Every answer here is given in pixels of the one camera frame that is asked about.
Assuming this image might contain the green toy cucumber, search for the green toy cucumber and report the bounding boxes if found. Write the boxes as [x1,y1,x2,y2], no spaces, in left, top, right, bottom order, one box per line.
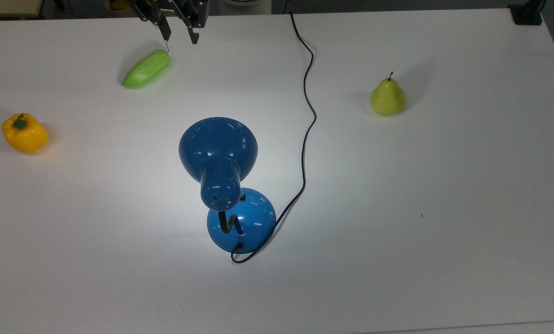
[121,41,172,89]

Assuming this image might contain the white round container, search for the white round container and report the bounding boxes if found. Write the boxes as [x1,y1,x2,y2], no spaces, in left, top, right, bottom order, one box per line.
[220,0,273,14]

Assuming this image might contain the yellow toy bell pepper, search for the yellow toy bell pepper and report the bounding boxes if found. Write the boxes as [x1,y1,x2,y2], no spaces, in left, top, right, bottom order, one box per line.
[1,113,49,154]

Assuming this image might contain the basket with yellow items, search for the basket with yellow items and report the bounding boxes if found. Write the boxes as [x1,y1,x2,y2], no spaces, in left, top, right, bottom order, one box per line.
[104,0,134,13]

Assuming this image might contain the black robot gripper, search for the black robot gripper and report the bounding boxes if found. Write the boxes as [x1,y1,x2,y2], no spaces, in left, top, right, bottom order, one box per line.
[128,0,209,45]

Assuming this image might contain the green toy pear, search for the green toy pear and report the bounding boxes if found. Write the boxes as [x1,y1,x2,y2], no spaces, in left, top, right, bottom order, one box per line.
[370,71,406,116]

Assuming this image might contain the blue desk lamp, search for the blue desk lamp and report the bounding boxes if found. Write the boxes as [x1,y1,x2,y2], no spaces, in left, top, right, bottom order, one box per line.
[179,116,277,254]

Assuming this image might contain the beige wooden board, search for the beige wooden board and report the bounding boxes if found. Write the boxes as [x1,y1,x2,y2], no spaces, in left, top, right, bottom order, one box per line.
[0,0,44,18]

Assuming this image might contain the black lamp power cable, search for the black lamp power cable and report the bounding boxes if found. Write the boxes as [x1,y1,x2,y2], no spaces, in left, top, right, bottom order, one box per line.
[231,10,317,264]

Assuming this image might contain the black table clamp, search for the black table clamp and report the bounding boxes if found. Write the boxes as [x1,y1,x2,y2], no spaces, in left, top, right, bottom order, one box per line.
[508,0,546,26]

